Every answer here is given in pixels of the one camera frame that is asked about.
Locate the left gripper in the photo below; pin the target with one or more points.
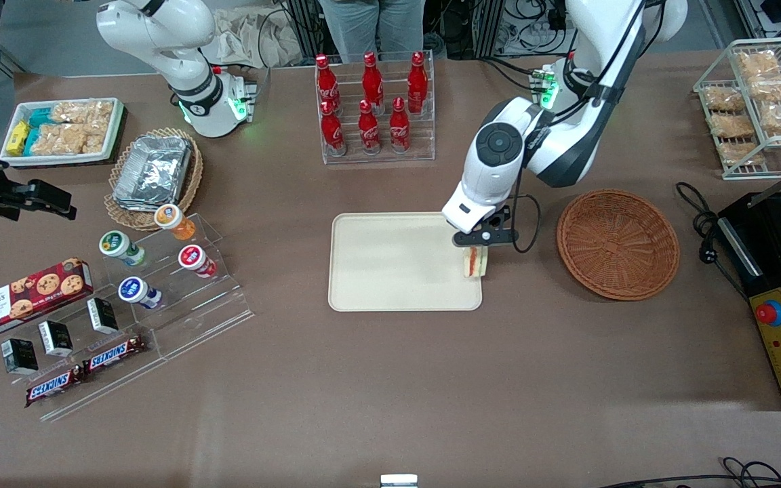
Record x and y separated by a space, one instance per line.
495 221

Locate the triangular sandwich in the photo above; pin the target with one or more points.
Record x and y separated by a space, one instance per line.
476 263

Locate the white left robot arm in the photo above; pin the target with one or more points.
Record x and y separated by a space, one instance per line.
492 179

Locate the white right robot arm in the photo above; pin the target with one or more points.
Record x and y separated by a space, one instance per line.
180 61

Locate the beige plastic tray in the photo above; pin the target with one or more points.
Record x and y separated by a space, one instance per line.
397 264

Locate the white rectangular snack tray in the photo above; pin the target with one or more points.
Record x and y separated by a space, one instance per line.
118 129

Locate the brown round wicker basket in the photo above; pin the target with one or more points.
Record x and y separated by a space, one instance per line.
617 244

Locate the aluminium foil tray stack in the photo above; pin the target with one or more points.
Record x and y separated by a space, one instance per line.
153 169

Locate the light oval wicker basket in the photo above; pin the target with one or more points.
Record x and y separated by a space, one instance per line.
187 190

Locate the teal snack packet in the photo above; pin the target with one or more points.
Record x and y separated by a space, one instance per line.
41 116
32 141

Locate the yellow snack packet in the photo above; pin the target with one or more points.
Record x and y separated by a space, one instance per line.
17 137

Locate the clear rice cracker pack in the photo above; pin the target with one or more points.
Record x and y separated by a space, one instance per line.
82 112
97 139
62 141

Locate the red Walkers cookie box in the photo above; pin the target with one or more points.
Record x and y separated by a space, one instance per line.
24 298

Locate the green lid gum jar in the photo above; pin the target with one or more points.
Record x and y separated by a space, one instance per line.
115 244

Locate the clear acrylic bottle rack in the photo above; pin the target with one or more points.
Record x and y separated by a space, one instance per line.
380 157

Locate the red cola bottle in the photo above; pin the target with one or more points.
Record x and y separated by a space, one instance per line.
399 129
368 130
417 80
326 81
332 132
371 80

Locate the small black carton box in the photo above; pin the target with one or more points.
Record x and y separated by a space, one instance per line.
102 315
55 338
19 356

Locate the blue lid gum jar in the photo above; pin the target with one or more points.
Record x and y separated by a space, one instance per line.
133 290

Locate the orange lid gum jar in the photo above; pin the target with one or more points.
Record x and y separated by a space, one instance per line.
169 217

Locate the red lid gum jar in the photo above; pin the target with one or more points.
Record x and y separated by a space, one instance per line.
192 258

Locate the Snickers chocolate bar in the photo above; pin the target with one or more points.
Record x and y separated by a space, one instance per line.
53 386
116 354

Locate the clear acrylic stepped stand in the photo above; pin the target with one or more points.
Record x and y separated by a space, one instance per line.
187 318

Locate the person in grey jeans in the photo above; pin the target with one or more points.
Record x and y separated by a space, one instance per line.
370 27

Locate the black countertop appliance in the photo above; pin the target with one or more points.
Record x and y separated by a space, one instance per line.
763 237

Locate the crumpled brown paper bag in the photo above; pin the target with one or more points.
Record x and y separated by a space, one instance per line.
248 37

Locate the red emergency stop button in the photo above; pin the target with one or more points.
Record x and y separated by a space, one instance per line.
769 313

